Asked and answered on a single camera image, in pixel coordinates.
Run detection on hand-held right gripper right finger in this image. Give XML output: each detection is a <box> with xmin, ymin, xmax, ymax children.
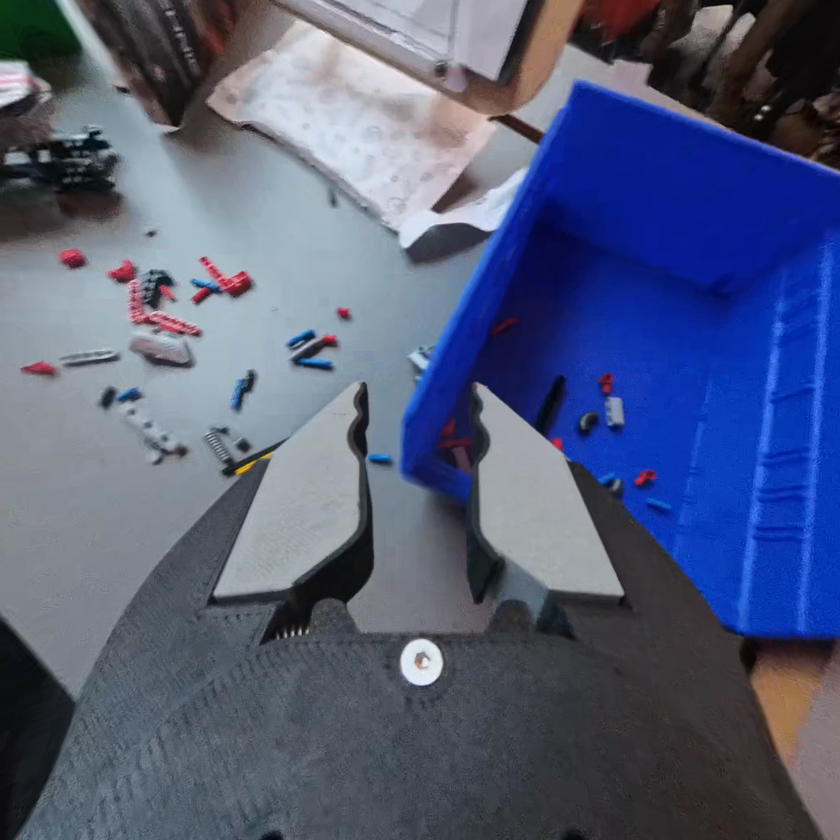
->
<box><xmin>466</xmin><ymin>382</ymin><xmax>626</xmax><ymax>606</ymax></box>

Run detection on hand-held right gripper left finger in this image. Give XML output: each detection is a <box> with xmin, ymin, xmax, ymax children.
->
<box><xmin>210</xmin><ymin>382</ymin><xmax>376</xmax><ymax>605</ymax></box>

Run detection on blue plastic bin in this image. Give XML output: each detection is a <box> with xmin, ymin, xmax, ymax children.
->
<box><xmin>402</xmin><ymin>79</ymin><xmax>840</xmax><ymax>639</ymax></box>

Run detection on printed paper bag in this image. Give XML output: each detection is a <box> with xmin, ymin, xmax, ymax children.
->
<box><xmin>206</xmin><ymin>20</ymin><xmax>500</xmax><ymax>231</ymax></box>

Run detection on black grey lego model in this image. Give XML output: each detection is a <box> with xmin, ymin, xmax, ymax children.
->
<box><xmin>0</xmin><ymin>59</ymin><xmax>122</xmax><ymax>194</ymax></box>

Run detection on lego spring shock absorber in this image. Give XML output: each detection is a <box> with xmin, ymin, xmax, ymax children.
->
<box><xmin>203</xmin><ymin>427</ymin><xmax>250</xmax><ymax>463</ymax></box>

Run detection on assorted small lego pieces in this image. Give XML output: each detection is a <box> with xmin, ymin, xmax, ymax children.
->
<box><xmin>436</xmin><ymin>317</ymin><xmax>676</xmax><ymax>514</ymax></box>

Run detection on red lego L-beam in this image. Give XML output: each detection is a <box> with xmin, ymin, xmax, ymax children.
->
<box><xmin>199</xmin><ymin>256</ymin><xmax>253</xmax><ymax>296</ymax></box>

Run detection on black lego set box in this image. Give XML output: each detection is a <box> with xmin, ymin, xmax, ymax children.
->
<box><xmin>85</xmin><ymin>0</ymin><xmax>263</xmax><ymax>129</ymax></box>

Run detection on plain white paper bag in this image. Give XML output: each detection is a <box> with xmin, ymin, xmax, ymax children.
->
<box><xmin>399</xmin><ymin>167</ymin><xmax>532</xmax><ymax>253</ymax></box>

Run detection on instruction sheet on stand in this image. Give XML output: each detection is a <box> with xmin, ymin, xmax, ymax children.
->
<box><xmin>272</xmin><ymin>0</ymin><xmax>585</xmax><ymax>116</ymax></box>

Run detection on clear clip bar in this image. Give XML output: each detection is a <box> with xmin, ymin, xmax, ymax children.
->
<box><xmin>276</xmin><ymin>0</ymin><xmax>470</xmax><ymax>93</ymax></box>

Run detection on printed instruction sheet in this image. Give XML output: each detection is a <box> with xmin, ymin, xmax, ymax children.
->
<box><xmin>328</xmin><ymin>0</ymin><xmax>526</xmax><ymax>80</ymax></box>

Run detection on green plastic bin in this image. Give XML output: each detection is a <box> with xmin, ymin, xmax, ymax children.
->
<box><xmin>0</xmin><ymin>0</ymin><xmax>83</xmax><ymax>60</ymax></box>

